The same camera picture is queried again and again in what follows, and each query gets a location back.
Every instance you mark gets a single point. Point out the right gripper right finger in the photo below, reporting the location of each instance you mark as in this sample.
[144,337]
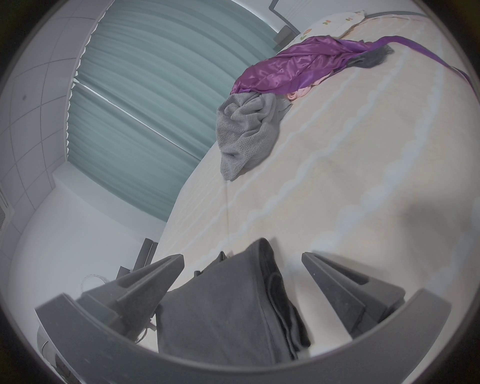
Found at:
[348,296]

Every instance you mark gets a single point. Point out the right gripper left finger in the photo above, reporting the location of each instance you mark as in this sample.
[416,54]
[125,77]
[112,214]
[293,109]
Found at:
[144,296]

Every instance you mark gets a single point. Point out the black T-shirt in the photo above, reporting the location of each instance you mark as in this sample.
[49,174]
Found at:
[217,307]

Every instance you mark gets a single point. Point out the bed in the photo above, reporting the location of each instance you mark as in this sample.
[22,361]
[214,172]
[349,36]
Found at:
[337,168]

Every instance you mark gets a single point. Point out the black chest of drawers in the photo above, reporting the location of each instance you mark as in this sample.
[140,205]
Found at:
[144,255]

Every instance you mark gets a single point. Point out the blue-green curtain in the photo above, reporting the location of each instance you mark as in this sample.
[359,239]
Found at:
[168,56]
[123,157]

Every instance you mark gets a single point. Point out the grey garment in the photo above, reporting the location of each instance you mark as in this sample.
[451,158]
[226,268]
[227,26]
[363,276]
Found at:
[247,127]

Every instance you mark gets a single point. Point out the pink garment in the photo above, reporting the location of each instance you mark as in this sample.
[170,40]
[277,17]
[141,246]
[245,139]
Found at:
[296,93]

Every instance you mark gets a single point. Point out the purple satin garment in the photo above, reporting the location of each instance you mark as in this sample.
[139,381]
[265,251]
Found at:
[292,63]

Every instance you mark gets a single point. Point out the grey bedside table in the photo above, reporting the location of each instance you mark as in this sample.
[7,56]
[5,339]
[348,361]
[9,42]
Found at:
[285,37]

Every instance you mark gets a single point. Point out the white printed pillow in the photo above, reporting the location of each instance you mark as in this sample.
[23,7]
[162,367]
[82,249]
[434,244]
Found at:
[330,22]

